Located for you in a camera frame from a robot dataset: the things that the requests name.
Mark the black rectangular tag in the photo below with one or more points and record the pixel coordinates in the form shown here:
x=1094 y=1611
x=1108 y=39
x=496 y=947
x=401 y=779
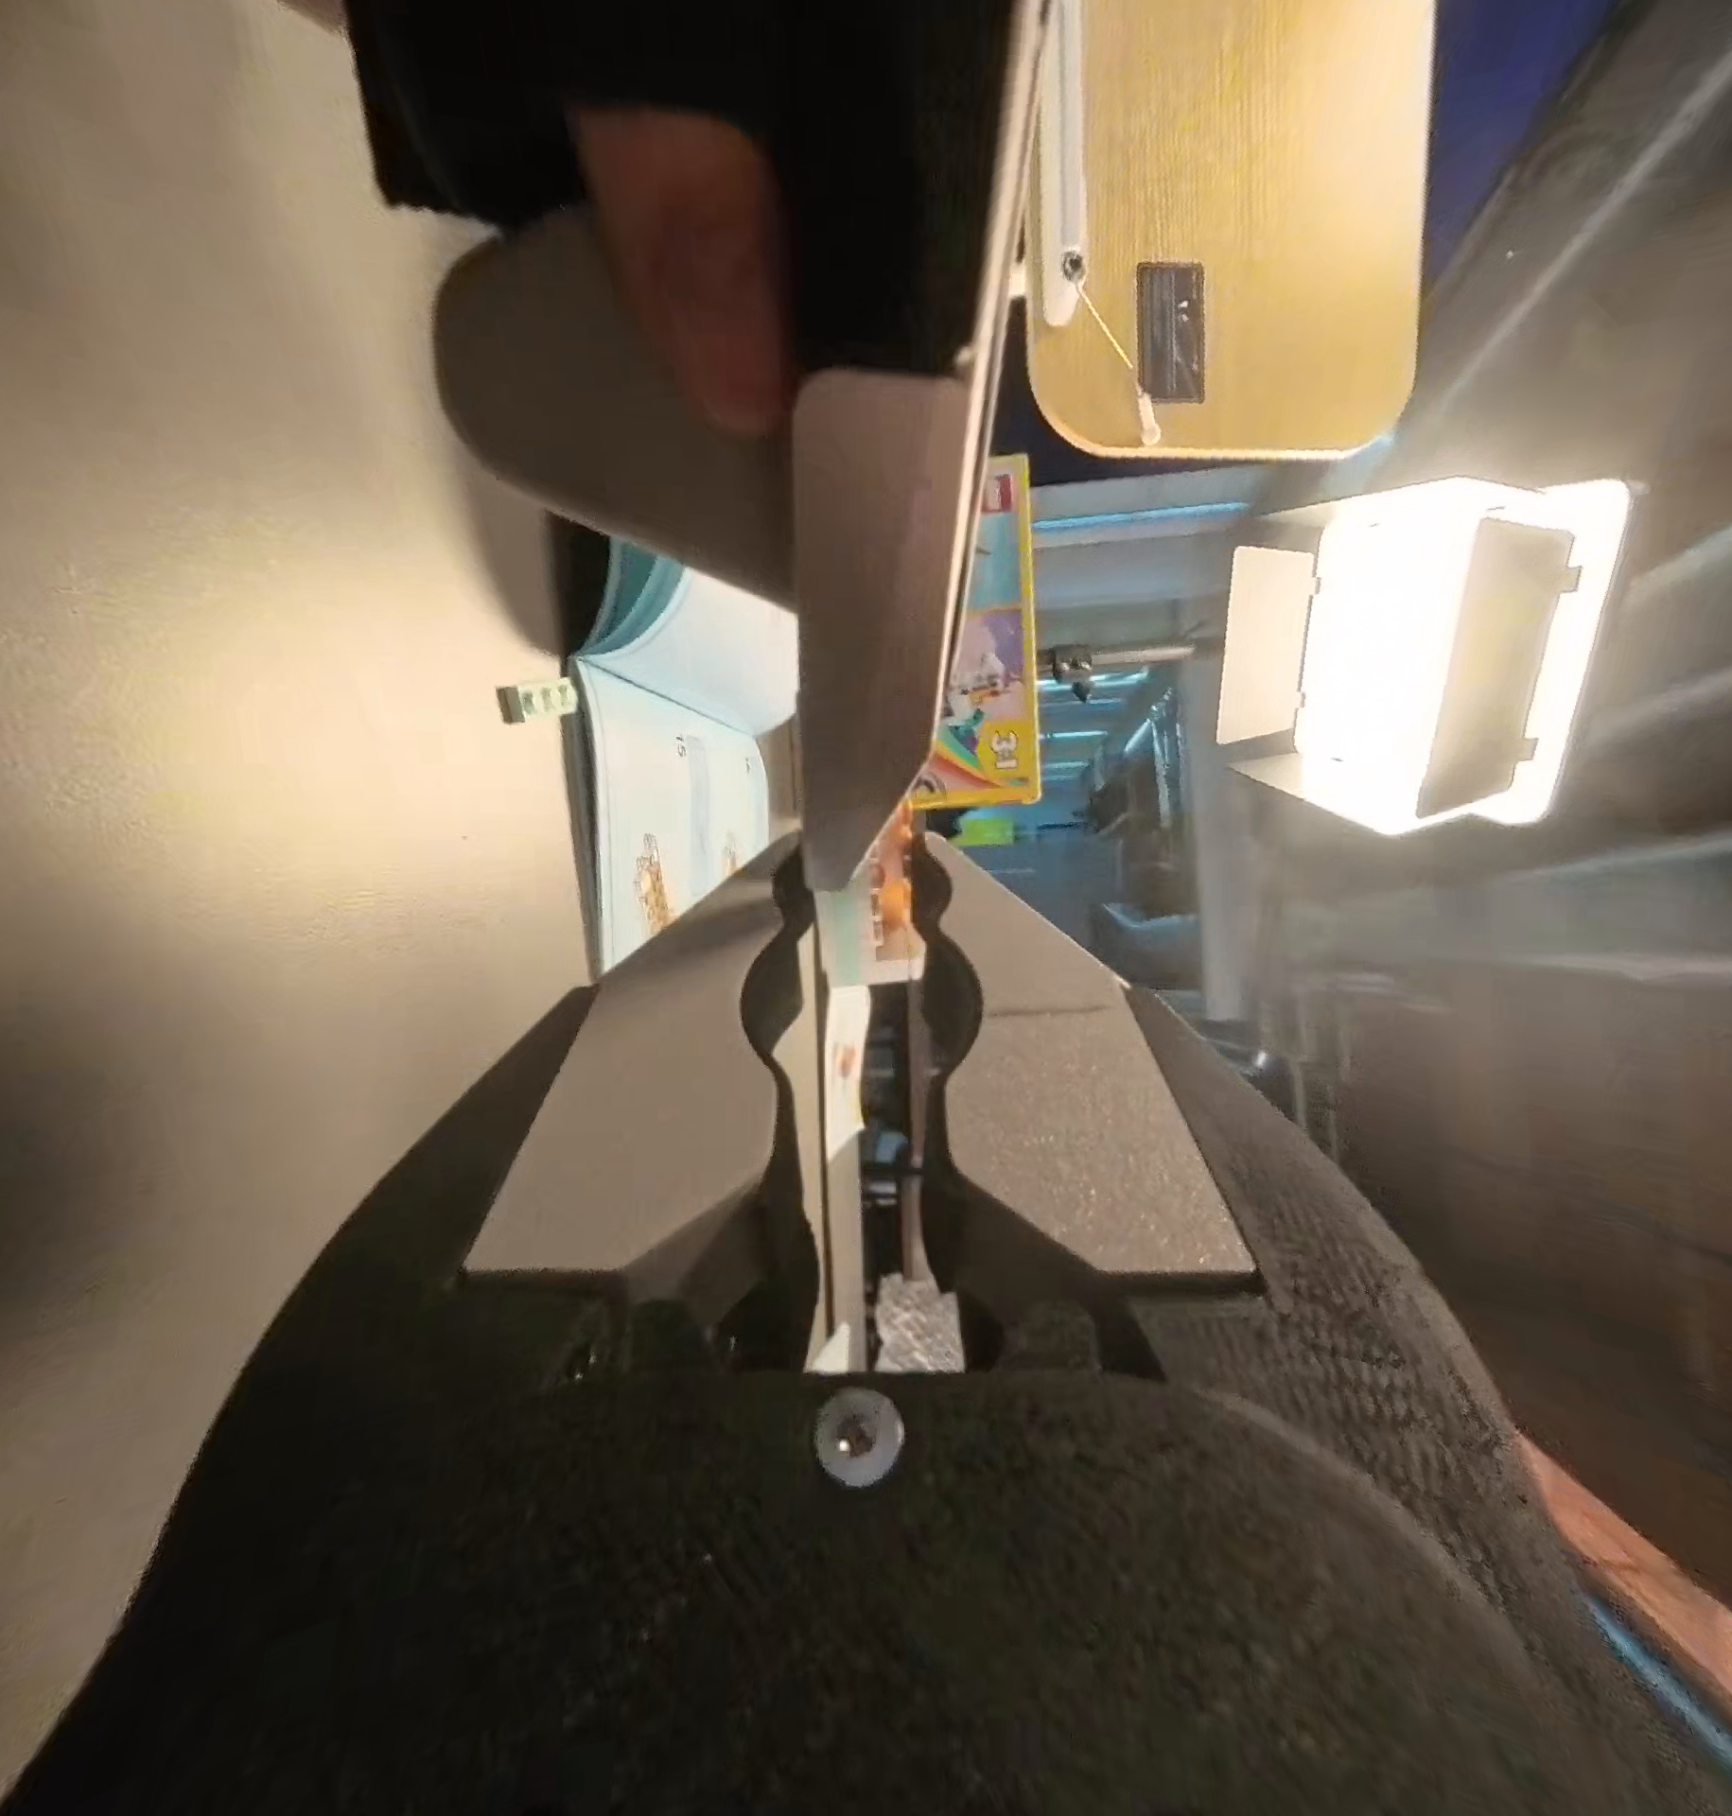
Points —
x=1171 y=333

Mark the light wooden board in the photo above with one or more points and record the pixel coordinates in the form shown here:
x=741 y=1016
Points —
x=1276 y=170

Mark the yellow lego box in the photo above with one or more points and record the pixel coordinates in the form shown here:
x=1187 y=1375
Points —
x=1000 y=667

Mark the lego instruction booklet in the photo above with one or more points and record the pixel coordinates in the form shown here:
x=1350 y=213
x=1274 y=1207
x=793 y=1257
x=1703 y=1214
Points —
x=668 y=809

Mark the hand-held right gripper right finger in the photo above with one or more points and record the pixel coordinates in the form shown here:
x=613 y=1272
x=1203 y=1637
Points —
x=1100 y=1136

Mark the person's left hand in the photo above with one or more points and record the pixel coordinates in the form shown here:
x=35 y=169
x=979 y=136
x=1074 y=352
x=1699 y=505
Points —
x=701 y=284

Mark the orange and white lego model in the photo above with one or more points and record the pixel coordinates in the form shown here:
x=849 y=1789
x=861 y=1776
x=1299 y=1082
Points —
x=887 y=923

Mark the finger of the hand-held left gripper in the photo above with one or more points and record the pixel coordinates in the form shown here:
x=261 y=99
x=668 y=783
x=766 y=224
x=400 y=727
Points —
x=873 y=611

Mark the pale green lego brick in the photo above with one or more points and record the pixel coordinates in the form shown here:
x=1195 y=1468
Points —
x=535 y=700

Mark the white glowing light box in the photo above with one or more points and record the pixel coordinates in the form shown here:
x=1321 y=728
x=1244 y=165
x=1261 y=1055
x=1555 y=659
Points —
x=1432 y=654

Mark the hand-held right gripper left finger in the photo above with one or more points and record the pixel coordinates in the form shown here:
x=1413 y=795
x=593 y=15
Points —
x=654 y=1122

